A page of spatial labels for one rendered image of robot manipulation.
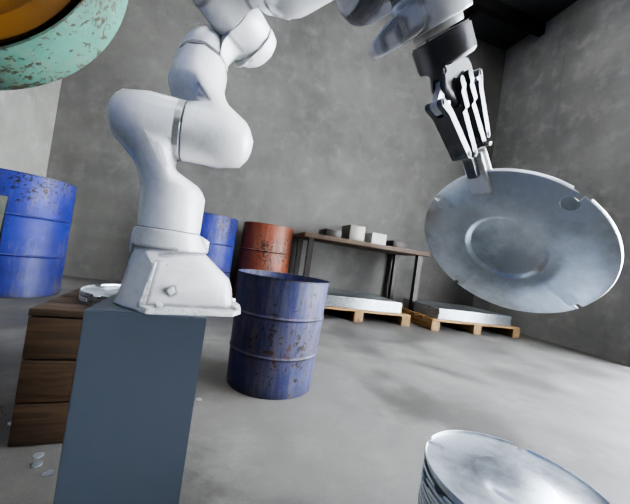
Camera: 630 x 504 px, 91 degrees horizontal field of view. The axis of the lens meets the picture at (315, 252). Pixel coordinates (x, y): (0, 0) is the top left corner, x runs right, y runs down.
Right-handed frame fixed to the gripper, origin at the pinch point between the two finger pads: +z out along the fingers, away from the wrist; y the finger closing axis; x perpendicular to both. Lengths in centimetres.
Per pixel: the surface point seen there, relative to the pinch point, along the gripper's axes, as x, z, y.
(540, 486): -6, 49, -21
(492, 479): -2, 44, -26
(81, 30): 88, -68, -12
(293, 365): 79, 60, -23
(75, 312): 78, -6, -60
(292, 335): 79, 49, -16
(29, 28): 90, -72, -23
